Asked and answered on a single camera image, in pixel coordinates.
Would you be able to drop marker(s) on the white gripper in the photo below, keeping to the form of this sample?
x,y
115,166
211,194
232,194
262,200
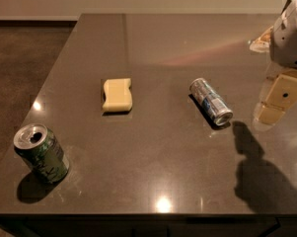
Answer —
x,y
288,43

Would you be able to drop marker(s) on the silver blue redbull can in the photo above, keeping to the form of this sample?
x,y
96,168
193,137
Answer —
x,y
210,101

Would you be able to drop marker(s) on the green soda can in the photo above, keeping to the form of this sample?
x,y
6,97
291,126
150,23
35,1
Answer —
x,y
39,148

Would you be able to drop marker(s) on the yellow sponge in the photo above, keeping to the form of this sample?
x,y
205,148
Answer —
x,y
118,95

